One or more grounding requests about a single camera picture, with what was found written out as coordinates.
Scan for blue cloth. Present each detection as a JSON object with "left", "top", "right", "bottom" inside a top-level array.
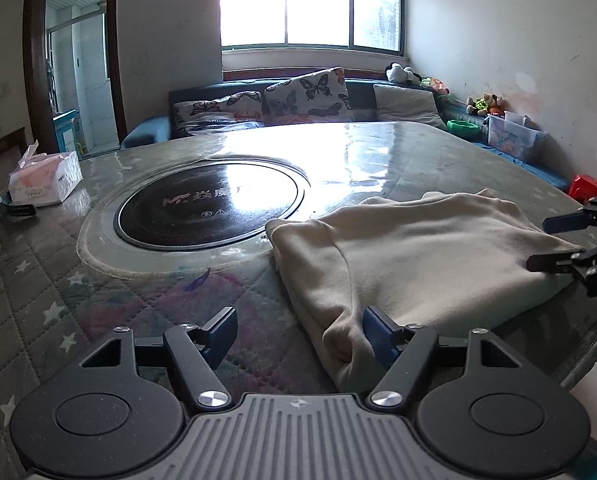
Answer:
[{"left": 471, "top": 135, "right": 570, "bottom": 190}]

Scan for upright butterfly print cushion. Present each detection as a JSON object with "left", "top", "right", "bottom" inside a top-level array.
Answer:
[{"left": 262, "top": 66, "right": 353, "bottom": 124}]

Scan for blue cardboard box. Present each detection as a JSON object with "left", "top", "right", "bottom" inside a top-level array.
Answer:
[{"left": 53, "top": 109, "right": 84, "bottom": 156}]

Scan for flat butterfly print cushion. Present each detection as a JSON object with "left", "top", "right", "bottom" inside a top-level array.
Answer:
[{"left": 172, "top": 91, "right": 266, "bottom": 137}]

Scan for round black induction cooktop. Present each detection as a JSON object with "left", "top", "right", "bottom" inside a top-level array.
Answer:
[{"left": 114, "top": 160, "right": 299, "bottom": 251}]

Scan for cream garment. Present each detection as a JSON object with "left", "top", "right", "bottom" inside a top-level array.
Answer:
[{"left": 266, "top": 189, "right": 587, "bottom": 395}]

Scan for dark wooden door frame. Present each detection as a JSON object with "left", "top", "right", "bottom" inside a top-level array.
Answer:
[{"left": 23, "top": 0, "right": 127, "bottom": 154}]

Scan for small black object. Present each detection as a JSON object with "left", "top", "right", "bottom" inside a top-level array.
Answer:
[{"left": 0, "top": 194, "right": 38, "bottom": 219}]

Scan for red plastic stool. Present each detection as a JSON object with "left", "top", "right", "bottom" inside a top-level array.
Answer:
[{"left": 569, "top": 175, "right": 597, "bottom": 205}]

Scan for pink tissue pack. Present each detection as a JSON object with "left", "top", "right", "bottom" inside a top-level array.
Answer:
[{"left": 7, "top": 140, "right": 84, "bottom": 207}]

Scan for plain grey cushion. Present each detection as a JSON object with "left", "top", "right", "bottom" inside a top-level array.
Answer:
[{"left": 373, "top": 84, "right": 447, "bottom": 129}]

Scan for clear plastic storage box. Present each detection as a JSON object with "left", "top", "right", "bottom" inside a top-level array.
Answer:
[{"left": 486, "top": 111, "right": 547, "bottom": 163}]

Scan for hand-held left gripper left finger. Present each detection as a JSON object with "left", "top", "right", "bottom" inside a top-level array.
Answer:
[{"left": 81, "top": 306, "right": 239, "bottom": 408}]

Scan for dark wooden sideboard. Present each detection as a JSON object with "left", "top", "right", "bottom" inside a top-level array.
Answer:
[{"left": 0, "top": 127, "right": 29, "bottom": 202}]

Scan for window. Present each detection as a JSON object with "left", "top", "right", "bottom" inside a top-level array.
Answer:
[{"left": 221, "top": 0, "right": 404, "bottom": 54}]

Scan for blue sofa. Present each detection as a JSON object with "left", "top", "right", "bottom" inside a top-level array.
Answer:
[{"left": 121, "top": 77, "right": 570, "bottom": 192}]

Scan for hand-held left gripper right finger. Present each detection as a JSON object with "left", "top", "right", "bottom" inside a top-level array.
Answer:
[{"left": 363, "top": 306, "right": 522, "bottom": 407}]

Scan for brown plush toys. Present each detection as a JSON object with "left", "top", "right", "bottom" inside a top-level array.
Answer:
[{"left": 466, "top": 93, "right": 507, "bottom": 117}]

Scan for panda plush toy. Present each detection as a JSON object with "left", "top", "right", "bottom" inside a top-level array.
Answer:
[{"left": 385, "top": 62, "right": 424, "bottom": 86}]

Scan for person's teal clothing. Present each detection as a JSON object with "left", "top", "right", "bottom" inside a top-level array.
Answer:
[{"left": 571, "top": 452, "right": 597, "bottom": 480}]

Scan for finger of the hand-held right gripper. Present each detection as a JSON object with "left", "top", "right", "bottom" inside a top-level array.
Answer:
[
  {"left": 526, "top": 239, "right": 597, "bottom": 297},
  {"left": 543, "top": 195, "right": 597, "bottom": 235}
]

